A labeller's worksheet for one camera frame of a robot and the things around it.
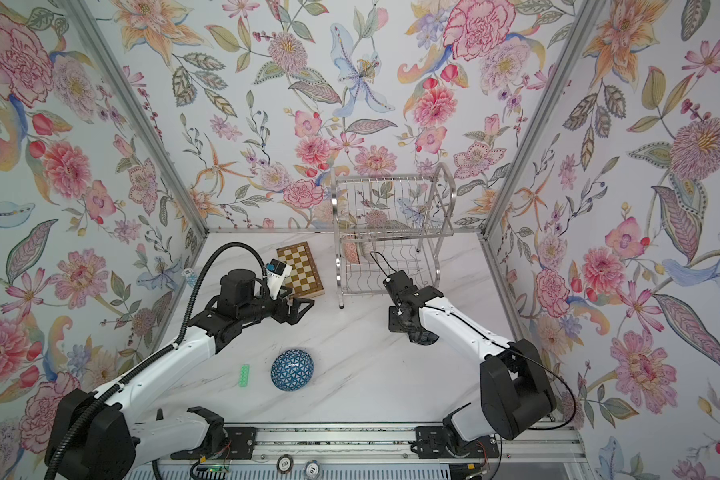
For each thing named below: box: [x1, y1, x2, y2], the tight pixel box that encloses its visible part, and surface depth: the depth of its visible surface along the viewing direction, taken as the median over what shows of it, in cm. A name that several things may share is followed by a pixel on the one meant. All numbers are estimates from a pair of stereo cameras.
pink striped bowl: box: [361, 241, 374, 263], surface depth 103 cm
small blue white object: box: [181, 268, 197, 287], surface depth 103 cm
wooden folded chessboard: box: [276, 241, 325, 299], surface depth 106 cm
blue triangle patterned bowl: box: [270, 349, 314, 392], surface depth 86 cm
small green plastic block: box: [239, 364, 250, 387], surface depth 86 cm
